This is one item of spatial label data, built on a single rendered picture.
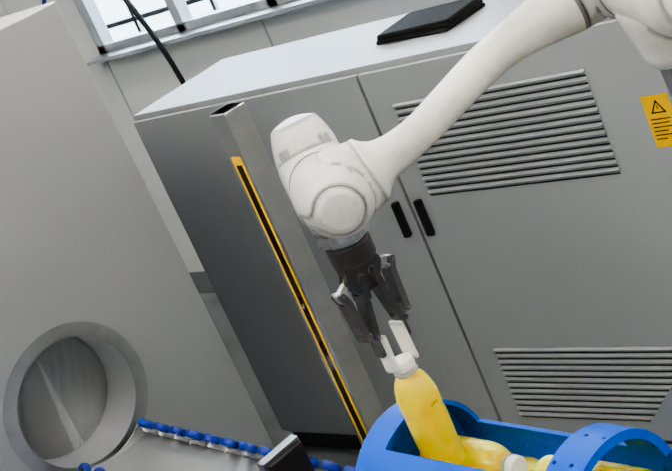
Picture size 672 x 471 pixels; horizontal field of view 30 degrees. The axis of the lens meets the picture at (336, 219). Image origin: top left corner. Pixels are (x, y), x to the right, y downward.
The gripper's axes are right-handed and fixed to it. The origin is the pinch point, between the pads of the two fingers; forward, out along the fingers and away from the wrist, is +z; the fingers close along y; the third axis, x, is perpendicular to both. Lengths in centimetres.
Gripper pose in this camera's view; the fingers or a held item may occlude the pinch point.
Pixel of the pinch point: (395, 347)
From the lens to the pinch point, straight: 204.8
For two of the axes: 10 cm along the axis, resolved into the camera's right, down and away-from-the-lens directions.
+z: 4.0, 8.7, 3.0
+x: 6.3, -0.2, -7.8
